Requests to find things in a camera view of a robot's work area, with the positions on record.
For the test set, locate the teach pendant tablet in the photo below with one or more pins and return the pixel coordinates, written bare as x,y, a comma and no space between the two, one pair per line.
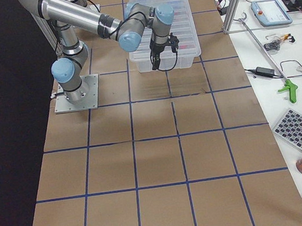
270,13

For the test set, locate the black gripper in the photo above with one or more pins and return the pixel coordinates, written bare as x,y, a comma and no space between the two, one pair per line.
156,49

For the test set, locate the clear plastic storage box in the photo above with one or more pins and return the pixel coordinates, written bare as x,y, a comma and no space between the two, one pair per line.
183,28

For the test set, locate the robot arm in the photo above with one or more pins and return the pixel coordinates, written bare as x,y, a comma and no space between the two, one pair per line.
66,15

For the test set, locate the green grabber tool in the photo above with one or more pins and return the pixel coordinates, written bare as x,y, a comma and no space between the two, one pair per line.
288,85

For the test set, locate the black power adapter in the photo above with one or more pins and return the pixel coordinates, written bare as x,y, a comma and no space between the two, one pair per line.
263,72

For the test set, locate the clear plastic box lid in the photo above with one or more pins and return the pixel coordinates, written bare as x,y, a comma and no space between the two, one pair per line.
160,21

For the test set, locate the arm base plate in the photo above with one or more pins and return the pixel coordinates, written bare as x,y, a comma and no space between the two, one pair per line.
84,98

